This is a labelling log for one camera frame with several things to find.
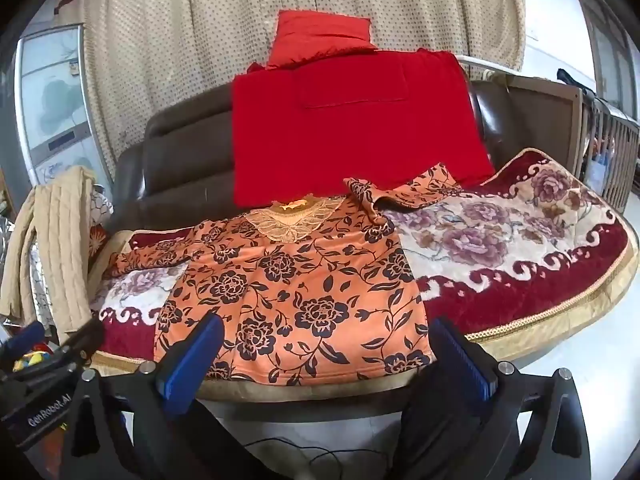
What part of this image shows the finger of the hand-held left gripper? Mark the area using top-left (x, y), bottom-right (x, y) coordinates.
top-left (59, 317), bottom-right (106, 361)
top-left (0, 322), bottom-right (48, 362)

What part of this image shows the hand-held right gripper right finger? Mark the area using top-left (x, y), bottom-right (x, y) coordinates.
top-left (395, 316), bottom-right (593, 480)

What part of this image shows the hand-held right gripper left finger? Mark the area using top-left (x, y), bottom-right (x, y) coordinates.
top-left (60, 312), bottom-right (281, 480)

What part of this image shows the orange floral shirt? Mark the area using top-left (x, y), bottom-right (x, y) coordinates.
top-left (107, 162), bottom-right (463, 387)

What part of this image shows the orange starburst cushion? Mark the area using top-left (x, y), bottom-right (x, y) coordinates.
top-left (89, 225), bottom-right (108, 261)

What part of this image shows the beige quilted cloth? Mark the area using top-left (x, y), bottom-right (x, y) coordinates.
top-left (0, 165), bottom-right (101, 346)

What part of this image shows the floral plush blanket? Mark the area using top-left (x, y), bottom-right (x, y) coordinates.
top-left (87, 147), bottom-right (640, 401)

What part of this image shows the white honeycomb pattern pillow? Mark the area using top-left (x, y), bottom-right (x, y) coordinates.
top-left (90, 185), bottom-right (116, 231)

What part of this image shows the brown leather sofa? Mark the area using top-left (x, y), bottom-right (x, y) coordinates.
top-left (112, 77), bottom-right (583, 233)

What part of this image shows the red cushion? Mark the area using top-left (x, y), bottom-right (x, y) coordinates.
top-left (231, 49), bottom-right (496, 208)

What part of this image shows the wooden crib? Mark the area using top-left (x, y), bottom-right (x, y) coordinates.
top-left (492, 72), bottom-right (640, 213)

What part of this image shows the beige dotted curtain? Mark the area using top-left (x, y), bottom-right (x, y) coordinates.
top-left (52, 0), bottom-right (526, 171)

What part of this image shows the window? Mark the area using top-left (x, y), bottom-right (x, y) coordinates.
top-left (565, 0), bottom-right (640, 126)

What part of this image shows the red pillow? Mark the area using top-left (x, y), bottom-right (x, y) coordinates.
top-left (265, 10), bottom-right (378, 71)

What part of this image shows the black cable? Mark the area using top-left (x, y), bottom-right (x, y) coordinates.
top-left (240, 437), bottom-right (361, 480)

